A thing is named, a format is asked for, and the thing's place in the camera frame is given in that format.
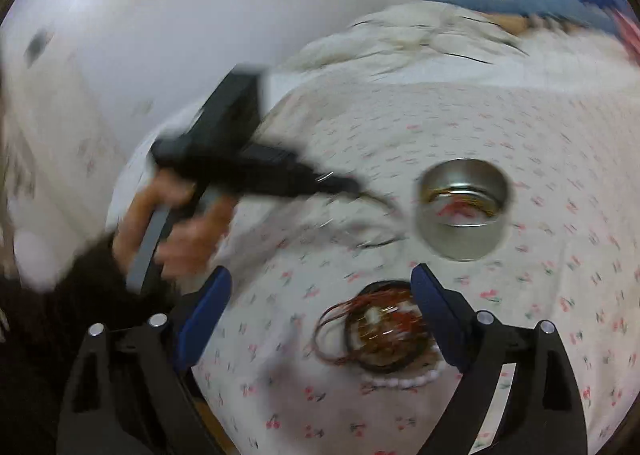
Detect red gold bangles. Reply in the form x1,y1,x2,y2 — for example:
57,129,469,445
425,187,501,226

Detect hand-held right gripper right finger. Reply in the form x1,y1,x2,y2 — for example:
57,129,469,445
410,263,588,455

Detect white bead bracelet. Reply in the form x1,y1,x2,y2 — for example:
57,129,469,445
367,360,443,391

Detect cherry print bed sheet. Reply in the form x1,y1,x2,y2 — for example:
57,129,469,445
107,80,640,455

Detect thin dark bangle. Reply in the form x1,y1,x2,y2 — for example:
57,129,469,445
320,189,417,252

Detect white striped duvet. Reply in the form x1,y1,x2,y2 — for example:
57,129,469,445
280,2,640,96

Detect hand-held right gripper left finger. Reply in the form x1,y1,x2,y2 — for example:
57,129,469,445
56,266,233,455

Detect tin lid with jewellery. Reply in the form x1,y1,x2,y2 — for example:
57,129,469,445
314,280,441,376

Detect round metal bowl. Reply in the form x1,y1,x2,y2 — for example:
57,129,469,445
414,158,516,262

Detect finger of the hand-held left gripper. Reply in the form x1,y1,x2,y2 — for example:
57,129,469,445
309,169,365,199

